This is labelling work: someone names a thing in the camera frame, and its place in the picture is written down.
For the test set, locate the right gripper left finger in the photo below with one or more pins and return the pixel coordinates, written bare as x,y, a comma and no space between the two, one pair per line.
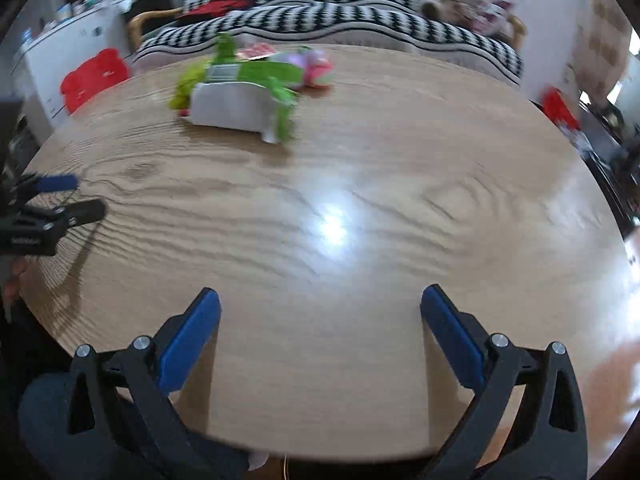
120,421

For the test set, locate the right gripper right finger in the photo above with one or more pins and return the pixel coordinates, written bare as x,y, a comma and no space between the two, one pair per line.
548,438

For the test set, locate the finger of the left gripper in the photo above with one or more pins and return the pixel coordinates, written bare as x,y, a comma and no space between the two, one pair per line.
55,183
75,212

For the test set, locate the white cabinet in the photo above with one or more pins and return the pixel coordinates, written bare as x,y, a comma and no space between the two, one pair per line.
41,66

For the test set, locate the red pig-shaped stool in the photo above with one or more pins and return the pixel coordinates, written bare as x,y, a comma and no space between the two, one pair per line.
97,74

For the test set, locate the light green snack bag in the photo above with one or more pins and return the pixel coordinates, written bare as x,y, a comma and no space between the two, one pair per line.
193,75

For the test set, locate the small green paper box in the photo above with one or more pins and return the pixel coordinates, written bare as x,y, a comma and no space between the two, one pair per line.
225,50

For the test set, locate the open green snack bag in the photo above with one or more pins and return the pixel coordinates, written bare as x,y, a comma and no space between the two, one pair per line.
252,96

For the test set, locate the red cloth on sofa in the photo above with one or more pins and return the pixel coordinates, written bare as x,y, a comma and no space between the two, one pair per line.
217,8

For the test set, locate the red cigarette pack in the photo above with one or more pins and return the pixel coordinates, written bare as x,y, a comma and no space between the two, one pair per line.
255,52

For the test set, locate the purple pink toy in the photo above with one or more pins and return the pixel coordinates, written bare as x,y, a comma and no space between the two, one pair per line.
316,67

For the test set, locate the black white striped sofa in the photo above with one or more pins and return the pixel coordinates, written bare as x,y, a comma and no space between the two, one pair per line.
384,24

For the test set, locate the red bag on floor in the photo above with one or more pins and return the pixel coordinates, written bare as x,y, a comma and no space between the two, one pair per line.
555,108

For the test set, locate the patterned curtain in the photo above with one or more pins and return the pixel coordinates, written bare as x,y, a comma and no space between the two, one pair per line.
601,51

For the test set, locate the plush toy on sofa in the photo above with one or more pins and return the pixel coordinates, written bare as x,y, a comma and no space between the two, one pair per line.
484,17

